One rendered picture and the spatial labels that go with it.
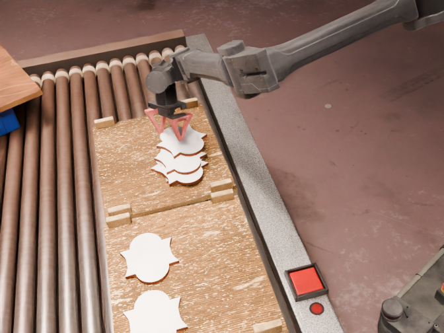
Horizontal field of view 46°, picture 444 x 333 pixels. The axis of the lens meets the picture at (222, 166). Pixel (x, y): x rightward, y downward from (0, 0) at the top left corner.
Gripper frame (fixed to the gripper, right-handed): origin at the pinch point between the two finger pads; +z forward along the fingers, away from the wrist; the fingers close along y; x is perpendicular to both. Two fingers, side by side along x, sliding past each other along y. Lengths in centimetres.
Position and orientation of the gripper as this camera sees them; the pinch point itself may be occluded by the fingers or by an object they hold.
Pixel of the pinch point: (170, 133)
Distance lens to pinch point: 147.0
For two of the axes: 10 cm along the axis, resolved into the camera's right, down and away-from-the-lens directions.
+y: 6.5, 2.6, -7.2
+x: 7.6, -3.0, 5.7
